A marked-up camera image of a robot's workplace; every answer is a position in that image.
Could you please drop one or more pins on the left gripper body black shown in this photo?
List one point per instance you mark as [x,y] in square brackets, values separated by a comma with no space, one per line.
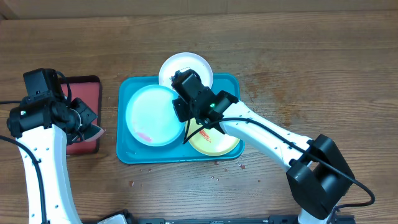
[81,117]

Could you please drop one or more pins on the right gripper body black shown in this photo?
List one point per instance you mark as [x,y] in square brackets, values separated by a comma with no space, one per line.
[189,111]

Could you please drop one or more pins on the dark green sponge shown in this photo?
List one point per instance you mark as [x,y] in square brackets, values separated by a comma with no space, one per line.
[92,133]

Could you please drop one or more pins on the light blue plate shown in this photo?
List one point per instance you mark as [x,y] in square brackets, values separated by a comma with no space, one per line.
[151,118]

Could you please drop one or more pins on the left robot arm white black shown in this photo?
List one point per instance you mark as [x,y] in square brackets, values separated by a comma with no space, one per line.
[42,126]

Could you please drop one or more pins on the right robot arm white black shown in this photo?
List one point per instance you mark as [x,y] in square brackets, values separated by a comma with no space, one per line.
[317,173]

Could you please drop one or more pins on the black tray with red liquid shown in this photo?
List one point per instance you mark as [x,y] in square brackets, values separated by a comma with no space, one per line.
[89,90]

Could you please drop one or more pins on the teal plastic tray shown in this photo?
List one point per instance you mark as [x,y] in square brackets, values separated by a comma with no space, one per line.
[131,151]

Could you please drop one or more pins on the green rimmed plate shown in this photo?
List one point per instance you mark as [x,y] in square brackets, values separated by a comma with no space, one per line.
[211,142]

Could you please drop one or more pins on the white plate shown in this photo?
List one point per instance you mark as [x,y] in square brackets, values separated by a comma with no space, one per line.
[180,63]

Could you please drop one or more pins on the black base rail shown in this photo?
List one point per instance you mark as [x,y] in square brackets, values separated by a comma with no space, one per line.
[273,219]

